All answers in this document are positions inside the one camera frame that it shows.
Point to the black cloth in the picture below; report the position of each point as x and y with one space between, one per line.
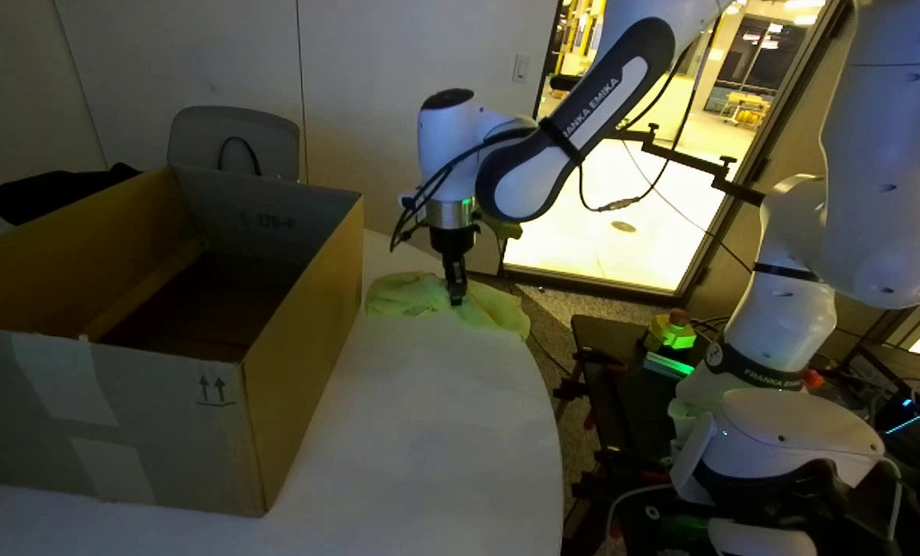
58 190

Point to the grey chair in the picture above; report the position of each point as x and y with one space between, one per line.
232 132

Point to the green lit electronic device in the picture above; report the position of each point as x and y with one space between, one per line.
670 349

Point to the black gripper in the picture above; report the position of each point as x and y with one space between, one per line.
452 241

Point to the lit glass window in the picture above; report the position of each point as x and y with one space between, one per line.
623 250

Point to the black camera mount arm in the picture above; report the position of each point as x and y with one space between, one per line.
685 154

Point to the yellow microfiber towel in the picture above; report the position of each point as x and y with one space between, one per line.
409 296

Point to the open cardboard box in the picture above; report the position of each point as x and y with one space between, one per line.
121 413

